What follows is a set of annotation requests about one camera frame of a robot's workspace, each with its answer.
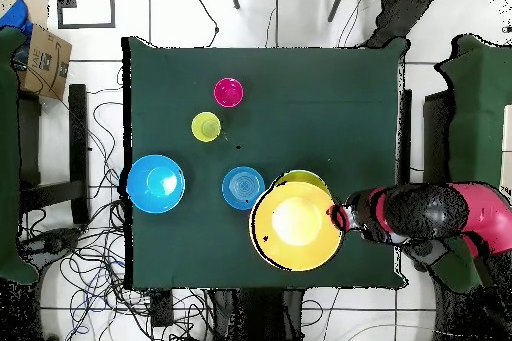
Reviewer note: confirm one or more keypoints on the large yellow plastic bowl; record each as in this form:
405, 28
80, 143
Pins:
296, 227

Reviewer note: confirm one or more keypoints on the large green plastic bowl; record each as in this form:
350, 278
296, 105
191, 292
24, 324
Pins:
304, 176

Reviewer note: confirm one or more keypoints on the small blue flat-bottomed bowl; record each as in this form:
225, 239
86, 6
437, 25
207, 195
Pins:
243, 188

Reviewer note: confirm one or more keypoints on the yellow ribbed plastic cup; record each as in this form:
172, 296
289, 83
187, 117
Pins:
206, 126

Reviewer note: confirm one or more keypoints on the red plastic cup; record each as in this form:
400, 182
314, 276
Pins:
228, 92

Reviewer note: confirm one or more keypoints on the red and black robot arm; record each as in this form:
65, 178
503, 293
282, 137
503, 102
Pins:
432, 213

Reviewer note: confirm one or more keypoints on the dark green tablecloth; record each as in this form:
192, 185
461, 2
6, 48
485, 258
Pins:
340, 77

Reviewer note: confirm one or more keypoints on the green cloth on side table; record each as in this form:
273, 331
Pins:
480, 97
8, 157

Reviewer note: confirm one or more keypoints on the large blue plastic bowl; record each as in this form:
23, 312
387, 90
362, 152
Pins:
156, 184

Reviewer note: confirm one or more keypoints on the black floor box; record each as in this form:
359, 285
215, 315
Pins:
162, 309

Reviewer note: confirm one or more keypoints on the person's leg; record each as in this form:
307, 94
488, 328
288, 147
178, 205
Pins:
400, 9

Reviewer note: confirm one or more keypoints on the printed cardboard box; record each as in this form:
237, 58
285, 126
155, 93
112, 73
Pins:
44, 65

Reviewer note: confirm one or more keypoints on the plain cardboard box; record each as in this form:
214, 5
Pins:
38, 9

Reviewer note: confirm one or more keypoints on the blue bag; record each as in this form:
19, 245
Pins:
16, 17

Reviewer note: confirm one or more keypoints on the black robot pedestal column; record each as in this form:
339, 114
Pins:
260, 317

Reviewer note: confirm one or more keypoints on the black stool frame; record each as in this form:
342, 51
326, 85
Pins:
78, 137

